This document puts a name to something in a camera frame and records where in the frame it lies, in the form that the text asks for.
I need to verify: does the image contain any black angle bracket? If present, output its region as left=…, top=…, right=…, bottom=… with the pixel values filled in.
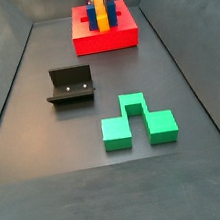
left=47, top=64, right=95, bottom=105

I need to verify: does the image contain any blue post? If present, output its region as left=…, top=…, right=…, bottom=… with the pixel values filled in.
left=106, top=0, right=118, bottom=26
left=86, top=4, right=98, bottom=31

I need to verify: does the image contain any yellow long block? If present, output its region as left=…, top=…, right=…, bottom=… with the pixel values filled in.
left=94, top=0, right=110, bottom=32

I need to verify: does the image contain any right blue post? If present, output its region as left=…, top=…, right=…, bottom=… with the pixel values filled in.
left=106, top=0, right=118, bottom=26

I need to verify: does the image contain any left blue post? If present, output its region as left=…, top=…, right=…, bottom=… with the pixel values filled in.
left=86, top=4, right=98, bottom=31

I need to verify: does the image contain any green stepped block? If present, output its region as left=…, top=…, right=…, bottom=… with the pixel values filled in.
left=101, top=93, right=179, bottom=152

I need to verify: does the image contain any red board base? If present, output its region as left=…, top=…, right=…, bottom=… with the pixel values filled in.
left=71, top=0, right=139, bottom=56

